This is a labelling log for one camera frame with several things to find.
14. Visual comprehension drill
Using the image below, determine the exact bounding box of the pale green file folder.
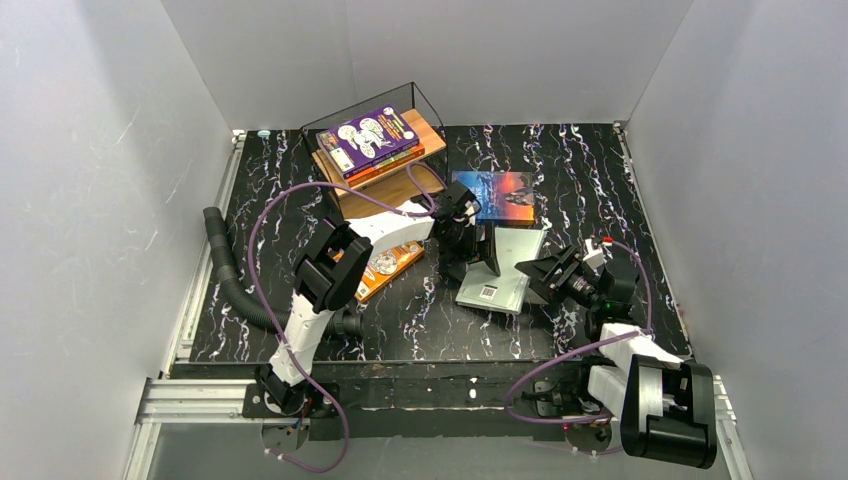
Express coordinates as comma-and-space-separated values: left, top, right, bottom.
455, 227, 546, 315

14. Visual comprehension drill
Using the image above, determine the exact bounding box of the blue Jane Eyre book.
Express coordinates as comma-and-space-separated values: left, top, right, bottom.
452, 170, 535, 227

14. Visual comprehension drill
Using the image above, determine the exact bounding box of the orange green treehouse book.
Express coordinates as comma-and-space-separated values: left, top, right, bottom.
346, 144, 425, 187

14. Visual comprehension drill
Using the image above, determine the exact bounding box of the orange small treehouse book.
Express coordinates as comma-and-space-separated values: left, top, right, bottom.
355, 242, 425, 304

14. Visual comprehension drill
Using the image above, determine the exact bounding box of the purple treehouse book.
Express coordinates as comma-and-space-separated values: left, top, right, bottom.
316, 103, 420, 180

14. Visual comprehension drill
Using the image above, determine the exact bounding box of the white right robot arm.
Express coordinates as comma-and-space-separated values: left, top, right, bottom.
504, 237, 718, 469

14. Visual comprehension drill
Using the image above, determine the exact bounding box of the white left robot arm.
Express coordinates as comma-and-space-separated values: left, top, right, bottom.
255, 182, 500, 407

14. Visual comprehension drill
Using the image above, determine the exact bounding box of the wooden two-tier shelf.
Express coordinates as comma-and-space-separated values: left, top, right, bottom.
301, 82, 449, 220

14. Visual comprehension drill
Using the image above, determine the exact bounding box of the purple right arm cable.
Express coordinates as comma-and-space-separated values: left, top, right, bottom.
503, 237, 654, 458

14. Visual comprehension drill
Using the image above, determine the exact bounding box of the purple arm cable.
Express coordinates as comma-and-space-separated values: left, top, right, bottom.
503, 237, 654, 458
246, 160, 448, 474

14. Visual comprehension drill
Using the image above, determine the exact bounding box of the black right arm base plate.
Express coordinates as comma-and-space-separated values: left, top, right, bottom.
520, 379, 618, 443

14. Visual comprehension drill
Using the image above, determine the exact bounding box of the black corrugated hose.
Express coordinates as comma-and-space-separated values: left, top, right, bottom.
201, 206, 364, 339

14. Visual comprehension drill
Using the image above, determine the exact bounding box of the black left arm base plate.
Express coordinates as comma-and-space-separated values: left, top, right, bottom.
241, 382, 338, 419

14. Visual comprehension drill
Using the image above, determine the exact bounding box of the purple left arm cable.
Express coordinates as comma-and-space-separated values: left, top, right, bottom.
246, 160, 448, 474

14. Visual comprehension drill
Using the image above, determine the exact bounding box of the aluminium table frame rail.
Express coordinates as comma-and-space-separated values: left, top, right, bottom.
122, 129, 266, 480

